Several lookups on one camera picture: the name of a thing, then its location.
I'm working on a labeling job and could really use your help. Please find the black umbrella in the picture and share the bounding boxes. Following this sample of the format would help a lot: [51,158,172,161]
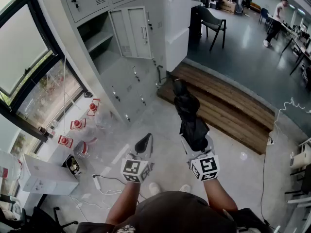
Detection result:
[172,80,210,153]

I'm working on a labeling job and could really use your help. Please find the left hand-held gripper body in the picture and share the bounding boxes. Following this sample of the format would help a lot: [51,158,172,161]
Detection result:
[121,153,155,184]

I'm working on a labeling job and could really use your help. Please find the black cable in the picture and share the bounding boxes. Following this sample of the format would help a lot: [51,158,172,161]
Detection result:
[260,143,270,225]

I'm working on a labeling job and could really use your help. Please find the black window frame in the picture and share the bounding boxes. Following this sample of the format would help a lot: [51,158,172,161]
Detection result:
[0,0,89,143]

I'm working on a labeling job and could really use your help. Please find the black metal frame chair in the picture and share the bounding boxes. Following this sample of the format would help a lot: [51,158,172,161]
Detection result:
[284,164,311,197]

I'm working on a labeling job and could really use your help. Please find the white power strip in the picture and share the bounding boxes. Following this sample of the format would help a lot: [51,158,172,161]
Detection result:
[92,174,102,192]

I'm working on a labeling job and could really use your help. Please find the large clear water bottle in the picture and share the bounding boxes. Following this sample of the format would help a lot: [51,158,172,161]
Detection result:
[0,149,23,182]

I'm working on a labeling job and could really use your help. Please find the red capped water jug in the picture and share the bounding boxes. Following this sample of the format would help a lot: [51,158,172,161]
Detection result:
[57,134,90,159]
[69,118,98,143]
[86,98,115,131]

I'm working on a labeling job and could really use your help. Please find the grey metal locker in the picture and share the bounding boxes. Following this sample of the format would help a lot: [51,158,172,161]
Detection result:
[55,0,169,128]

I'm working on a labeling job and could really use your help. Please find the black office chair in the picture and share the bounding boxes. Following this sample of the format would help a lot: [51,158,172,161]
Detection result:
[0,205,79,233]

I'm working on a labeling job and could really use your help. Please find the black waste bin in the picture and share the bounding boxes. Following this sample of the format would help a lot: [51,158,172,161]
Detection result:
[61,154,87,177]

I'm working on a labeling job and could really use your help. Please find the white appliance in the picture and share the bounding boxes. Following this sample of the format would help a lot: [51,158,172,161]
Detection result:
[290,137,311,170]

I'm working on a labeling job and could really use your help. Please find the blue chair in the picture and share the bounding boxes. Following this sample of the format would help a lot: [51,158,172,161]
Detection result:
[258,7,270,26]

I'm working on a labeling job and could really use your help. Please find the person's right forearm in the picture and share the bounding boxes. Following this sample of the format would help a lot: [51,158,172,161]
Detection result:
[202,178,239,213]

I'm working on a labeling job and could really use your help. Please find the dark green chair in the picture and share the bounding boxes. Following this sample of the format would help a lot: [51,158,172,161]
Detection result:
[197,5,228,52]

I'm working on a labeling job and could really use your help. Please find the person's left white shoe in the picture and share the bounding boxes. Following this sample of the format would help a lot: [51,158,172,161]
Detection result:
[148,182,161,197]

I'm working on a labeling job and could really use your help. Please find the wooden steps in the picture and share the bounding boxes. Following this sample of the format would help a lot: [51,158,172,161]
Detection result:
[156,62,276,155]

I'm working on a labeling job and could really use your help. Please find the white foam box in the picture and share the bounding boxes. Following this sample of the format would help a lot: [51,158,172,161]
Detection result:
[165,28,190,73]
[163,0,192,37]

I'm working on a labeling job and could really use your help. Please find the white cable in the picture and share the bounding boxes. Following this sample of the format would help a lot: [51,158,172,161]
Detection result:
[271,97,311,143]

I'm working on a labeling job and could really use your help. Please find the person's dark shirt torso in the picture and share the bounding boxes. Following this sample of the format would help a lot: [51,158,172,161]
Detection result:
[77,190,238,233]

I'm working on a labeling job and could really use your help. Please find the person's left forearm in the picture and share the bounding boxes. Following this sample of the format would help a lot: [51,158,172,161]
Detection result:
[105,180,142,226]

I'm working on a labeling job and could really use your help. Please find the cardboard box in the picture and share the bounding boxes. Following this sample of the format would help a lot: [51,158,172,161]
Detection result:
[218,0,238,15]

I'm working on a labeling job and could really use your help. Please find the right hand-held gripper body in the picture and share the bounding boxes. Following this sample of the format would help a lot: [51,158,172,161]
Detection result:
[186,149,221,183]

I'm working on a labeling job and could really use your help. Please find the long work table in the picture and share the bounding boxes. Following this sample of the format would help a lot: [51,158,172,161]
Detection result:
[266,13,311,76]

